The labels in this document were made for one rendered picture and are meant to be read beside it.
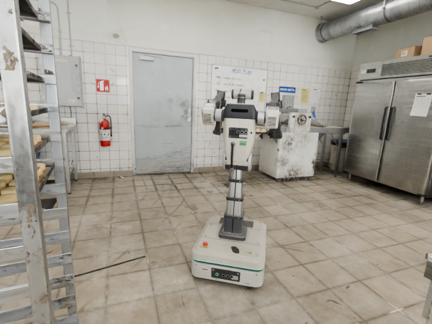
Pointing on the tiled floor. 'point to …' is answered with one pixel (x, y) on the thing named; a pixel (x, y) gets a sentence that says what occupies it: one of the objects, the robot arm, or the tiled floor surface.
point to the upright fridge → (392, 126)
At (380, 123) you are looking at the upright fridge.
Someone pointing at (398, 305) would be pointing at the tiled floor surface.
